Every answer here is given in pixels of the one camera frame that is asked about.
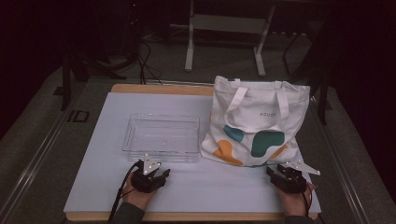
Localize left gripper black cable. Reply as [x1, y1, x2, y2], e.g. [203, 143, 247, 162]
[106, 162, 141, 223]

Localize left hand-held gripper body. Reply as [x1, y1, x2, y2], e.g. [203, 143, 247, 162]
[130, 153, 166, 194]

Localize black metal frame stand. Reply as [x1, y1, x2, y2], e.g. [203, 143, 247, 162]
[269, 21, 332, 125]

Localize white printed tote bag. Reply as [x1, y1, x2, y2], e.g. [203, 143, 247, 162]
[200, 75, 311, 168]

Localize person's right hand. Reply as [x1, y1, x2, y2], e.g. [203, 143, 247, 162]
[276, 186, 314, 217]

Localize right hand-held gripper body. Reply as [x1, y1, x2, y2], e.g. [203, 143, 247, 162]
[274, 160, 321, 194]

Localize white table mat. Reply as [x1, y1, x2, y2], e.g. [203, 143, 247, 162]
[64, 91, 321, 214]

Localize person's left hand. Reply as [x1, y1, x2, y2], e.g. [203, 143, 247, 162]
[121, 180, 157, 213]

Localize black tripod stand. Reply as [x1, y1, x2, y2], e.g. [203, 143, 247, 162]
[60, 52, 127, 111]

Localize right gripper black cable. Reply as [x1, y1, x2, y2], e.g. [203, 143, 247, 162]
[302, 183, 314, 217]

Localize metal floor rail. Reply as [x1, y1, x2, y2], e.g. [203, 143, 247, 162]
[311, 96, 372, 224]
[0, 83, 85, 224]

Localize clear plastic container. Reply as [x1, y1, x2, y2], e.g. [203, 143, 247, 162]
[121, 112, 201, 163]

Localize white metal stand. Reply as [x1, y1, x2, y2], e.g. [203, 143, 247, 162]
[184, 0, 276, 77]

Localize black floor cables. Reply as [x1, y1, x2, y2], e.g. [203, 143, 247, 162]
[136, 40, 163, 86]

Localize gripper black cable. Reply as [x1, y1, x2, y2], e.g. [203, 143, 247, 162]
[106, 162, 141, 223]
[302, 183, 314, 217]

